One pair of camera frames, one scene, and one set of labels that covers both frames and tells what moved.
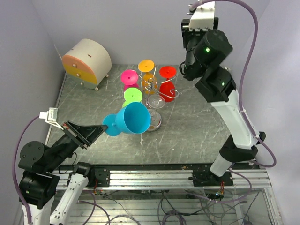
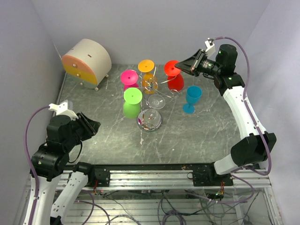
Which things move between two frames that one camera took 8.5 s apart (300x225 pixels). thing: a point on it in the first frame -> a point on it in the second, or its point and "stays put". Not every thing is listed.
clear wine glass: (153, 102) stays put
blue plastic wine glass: (132, 118) -> (193, 94)
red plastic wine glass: (167, 91) -> (176, 81)
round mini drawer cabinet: (87, 63) stays put
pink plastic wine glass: (129, 78) stays put
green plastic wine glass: (132, 95) stays put
